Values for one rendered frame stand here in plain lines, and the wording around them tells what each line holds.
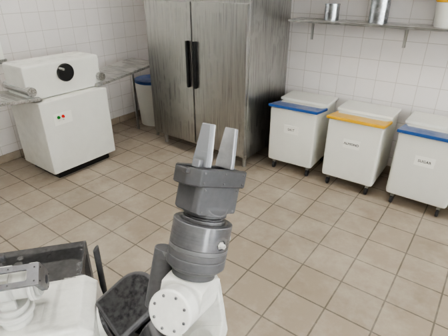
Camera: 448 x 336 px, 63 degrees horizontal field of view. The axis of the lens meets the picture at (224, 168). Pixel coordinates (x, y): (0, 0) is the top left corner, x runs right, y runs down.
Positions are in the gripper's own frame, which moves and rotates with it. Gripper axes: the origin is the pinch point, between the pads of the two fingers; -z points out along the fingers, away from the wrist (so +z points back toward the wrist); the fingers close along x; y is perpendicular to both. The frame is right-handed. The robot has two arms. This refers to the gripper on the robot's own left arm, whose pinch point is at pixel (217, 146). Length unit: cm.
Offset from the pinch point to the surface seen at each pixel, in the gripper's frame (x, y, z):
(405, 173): -315, 70, 4
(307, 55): -320, 202, -103
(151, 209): -169, 237, 82
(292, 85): -331, 222, -70
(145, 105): -263, 418, -18
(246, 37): -223, 208, -93
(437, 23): -304, 70, -125
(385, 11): -295, 113, -136
